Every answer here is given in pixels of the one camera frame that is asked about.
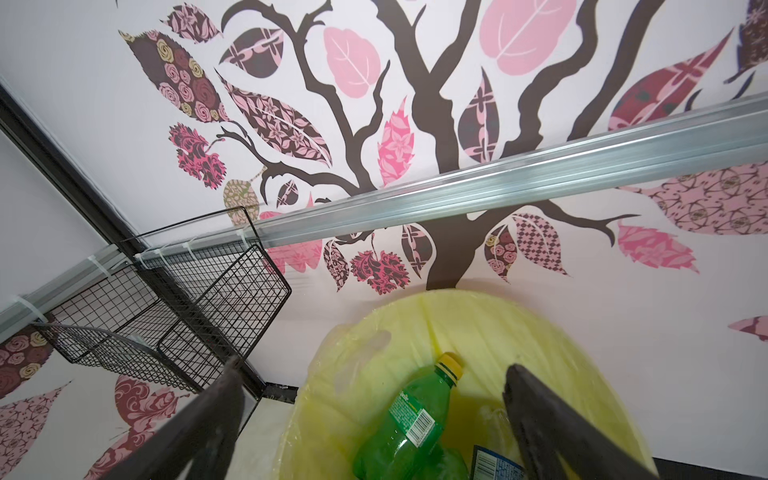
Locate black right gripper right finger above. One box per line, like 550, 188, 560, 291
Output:
503, 364, 656, 479

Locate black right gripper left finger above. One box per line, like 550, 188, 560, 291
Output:
104, 358, 245, 479

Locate blue label bottle blue cap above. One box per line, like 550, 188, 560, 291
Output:
469, 445, 525, 480

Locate green soda bottle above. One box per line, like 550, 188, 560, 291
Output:
353, 352, 463, 479

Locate white bin with yellow bag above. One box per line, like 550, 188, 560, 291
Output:
272, 289, 658, 480

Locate black wire basket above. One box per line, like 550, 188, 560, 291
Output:
32, 206, 292, 398

